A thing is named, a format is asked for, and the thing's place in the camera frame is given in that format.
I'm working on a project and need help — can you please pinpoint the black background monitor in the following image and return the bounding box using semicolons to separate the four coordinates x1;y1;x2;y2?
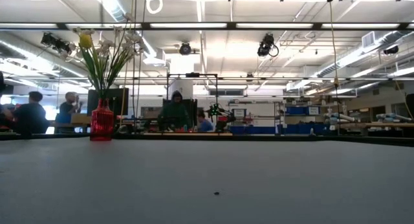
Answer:
86;87;129;117

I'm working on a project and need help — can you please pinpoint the person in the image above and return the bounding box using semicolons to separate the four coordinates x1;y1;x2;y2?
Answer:
157;90;192;131
54;91;82;124
196;109;215;133
12;91;50;136

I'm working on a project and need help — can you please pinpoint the blue shelf bin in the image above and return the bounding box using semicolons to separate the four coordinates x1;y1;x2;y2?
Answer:
286;106;321;116

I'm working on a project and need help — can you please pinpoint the red glass vase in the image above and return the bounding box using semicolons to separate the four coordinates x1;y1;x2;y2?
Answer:
89;98;115;142

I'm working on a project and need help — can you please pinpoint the black table frame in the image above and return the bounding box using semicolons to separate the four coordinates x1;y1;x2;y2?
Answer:
0;132;414;147

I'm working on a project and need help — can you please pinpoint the black overhead frame bar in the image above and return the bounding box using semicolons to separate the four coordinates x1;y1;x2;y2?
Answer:
0;21;414;31

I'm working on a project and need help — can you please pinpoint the tan box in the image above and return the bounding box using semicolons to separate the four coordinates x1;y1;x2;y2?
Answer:
70;113;93;124

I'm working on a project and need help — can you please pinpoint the white blossom flower bunch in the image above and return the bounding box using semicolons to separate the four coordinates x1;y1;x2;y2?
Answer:
63;12;146;102

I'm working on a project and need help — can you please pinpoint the wooden workbench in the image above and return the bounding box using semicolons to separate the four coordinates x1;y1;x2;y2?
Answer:
336;122;414;129

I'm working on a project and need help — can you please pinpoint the yellow hanging cord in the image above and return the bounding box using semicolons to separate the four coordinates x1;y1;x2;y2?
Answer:
327;0;341;134

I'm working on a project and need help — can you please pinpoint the blue-grey table mat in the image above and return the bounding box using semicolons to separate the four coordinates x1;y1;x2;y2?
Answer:
0;138;414;224

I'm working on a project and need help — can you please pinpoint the silver ceiling air duct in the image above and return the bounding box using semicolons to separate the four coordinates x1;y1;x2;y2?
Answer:
90;0;169;66

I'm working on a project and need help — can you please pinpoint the white ceiling vent box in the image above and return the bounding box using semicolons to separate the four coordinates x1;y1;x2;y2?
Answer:
361;31;376;49

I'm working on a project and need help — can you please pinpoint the hanging black cable bundle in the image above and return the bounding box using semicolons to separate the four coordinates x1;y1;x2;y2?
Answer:
131;0;145;118

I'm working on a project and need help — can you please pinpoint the blue storage bin row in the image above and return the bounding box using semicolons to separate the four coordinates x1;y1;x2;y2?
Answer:
231;123;331;135

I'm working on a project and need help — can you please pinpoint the white cable loop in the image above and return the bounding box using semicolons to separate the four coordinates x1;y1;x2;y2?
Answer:
146;0;164;15

